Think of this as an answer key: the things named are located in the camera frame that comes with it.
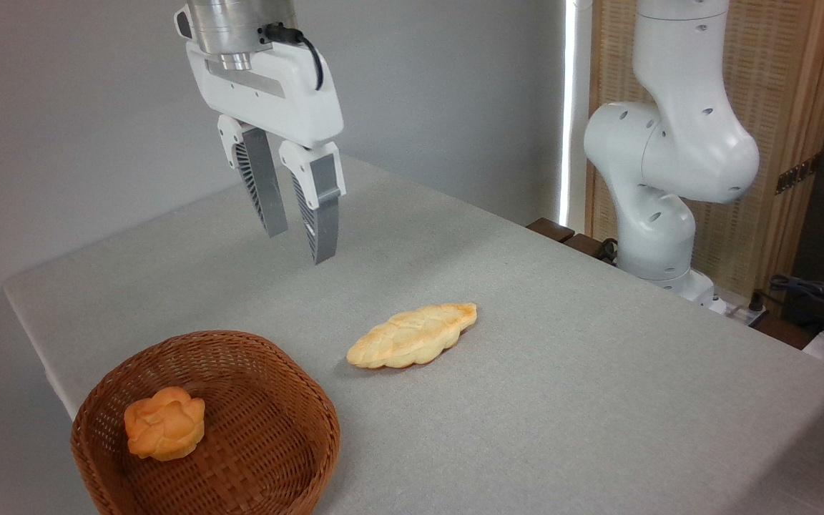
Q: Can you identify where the long pale braided bread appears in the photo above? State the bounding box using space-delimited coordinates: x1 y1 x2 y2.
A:
346 302 478 370

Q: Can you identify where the round orange bread roll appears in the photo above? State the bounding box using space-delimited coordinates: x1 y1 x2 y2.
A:
124 386 207 462

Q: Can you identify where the dark metal screen hinge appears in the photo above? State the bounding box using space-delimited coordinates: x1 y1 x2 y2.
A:
775 154 822 195

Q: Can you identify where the black cable bundle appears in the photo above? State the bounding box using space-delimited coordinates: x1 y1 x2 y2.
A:
770 274 824 337

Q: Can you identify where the white power strip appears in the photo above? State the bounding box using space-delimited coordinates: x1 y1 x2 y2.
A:
721 297 770 328

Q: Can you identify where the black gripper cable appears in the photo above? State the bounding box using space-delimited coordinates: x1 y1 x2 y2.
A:
263 23 325 92

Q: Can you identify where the wooden rattan folding screen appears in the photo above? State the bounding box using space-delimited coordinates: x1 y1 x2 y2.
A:
587 0 824 301

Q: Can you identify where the grey tablecloth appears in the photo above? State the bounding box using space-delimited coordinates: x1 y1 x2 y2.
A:
3 154 824 515

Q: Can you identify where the brown wicker basket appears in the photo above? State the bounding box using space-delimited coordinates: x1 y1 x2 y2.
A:
71 330 341 515

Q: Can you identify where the dark brown wooden block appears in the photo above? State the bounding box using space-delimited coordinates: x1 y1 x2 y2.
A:
526 217 576 244
562 233 617 263

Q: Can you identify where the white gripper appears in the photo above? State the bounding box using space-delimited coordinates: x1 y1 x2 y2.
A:
185 39 347 265

